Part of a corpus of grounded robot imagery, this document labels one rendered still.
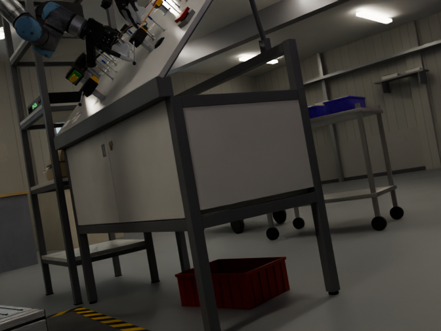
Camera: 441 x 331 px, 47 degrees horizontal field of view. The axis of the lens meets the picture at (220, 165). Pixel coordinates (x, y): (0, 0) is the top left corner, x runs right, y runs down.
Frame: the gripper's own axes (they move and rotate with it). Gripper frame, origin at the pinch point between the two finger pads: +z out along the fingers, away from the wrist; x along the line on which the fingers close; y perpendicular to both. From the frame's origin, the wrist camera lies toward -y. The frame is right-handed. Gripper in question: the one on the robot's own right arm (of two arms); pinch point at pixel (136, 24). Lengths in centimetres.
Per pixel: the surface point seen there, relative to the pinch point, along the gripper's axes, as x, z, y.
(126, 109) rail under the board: -2.0, 26.1, -25.5
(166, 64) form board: -28.7, 21.0, -20.6
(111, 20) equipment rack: 85, -25, 53
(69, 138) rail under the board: 64, 23, -19
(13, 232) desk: 351, 62, 16
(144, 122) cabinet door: -5.8, 33.4, -24.4
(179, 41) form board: -29.3, 16.2, -11.1
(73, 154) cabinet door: 75, 30, -16
